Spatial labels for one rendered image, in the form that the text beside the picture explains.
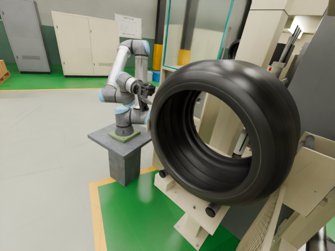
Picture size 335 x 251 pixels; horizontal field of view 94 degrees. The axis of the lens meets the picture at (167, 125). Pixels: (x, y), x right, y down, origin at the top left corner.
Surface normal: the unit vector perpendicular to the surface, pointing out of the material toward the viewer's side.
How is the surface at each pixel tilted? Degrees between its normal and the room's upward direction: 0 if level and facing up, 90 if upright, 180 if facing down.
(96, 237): 0
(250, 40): 90
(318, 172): 90
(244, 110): 81
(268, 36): 90
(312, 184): 90
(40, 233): 0
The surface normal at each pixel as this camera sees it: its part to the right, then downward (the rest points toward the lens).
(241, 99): -0.58, 0.18
